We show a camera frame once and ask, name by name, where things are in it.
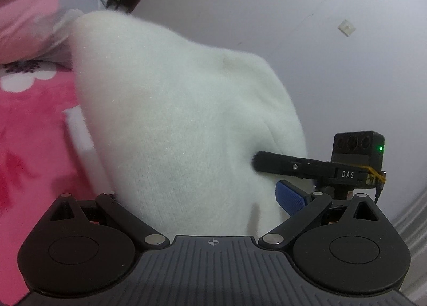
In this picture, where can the white wall switch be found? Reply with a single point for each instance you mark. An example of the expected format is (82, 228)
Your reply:
(346, 27)

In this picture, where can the pink floral bed blanket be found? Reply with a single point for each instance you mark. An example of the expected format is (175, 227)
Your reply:
(36, 145)

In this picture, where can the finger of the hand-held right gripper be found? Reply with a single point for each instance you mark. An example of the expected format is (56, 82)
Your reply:
(283, 164)

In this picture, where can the white fluffy sweater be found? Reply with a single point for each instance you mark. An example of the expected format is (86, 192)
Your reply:
(183, 119)

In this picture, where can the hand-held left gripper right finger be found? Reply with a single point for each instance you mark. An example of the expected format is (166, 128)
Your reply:
(292, 197)

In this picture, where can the pink grey floral quilt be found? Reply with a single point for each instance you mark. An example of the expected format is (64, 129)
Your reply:
(30, 15)

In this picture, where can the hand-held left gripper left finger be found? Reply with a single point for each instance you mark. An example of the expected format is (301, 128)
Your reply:
(116, 207)

